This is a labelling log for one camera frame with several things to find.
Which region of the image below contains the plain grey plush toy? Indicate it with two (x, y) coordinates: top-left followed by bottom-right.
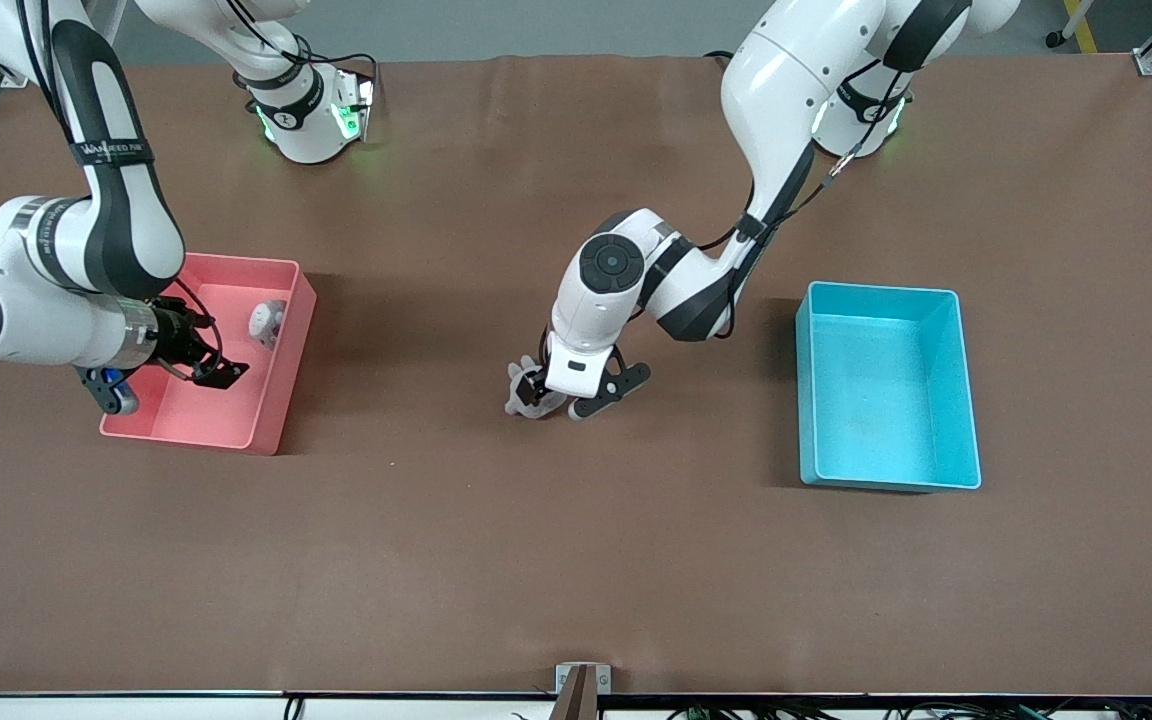
(504, 358), (569, 419)

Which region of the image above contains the grey plush toy white belly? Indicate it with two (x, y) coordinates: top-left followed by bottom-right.
(248, 298), (287, 351)

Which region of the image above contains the pink plastic box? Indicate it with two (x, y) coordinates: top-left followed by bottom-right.
(99, 250), (318, 457)

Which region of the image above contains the blue plastic box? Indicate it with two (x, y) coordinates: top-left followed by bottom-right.
(795, 280), (983, 493)

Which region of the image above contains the brown table mat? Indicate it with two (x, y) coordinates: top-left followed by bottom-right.
(0, 50), (1152, 696)

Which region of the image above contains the metal base connector plate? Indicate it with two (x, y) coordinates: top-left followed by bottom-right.
(331, 68), (377, 143)

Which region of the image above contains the small metal edge bracket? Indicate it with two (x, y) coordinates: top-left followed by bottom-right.
(554, 662), (612, 695)

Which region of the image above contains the brown mounting post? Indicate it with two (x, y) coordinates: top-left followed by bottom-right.
(548, 665), (599, 720)

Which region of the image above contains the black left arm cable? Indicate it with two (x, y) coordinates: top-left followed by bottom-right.
(701, 60), (922, 341)

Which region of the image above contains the tangled cable bundle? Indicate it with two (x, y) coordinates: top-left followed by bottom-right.
(666, 700), (1152, 720)

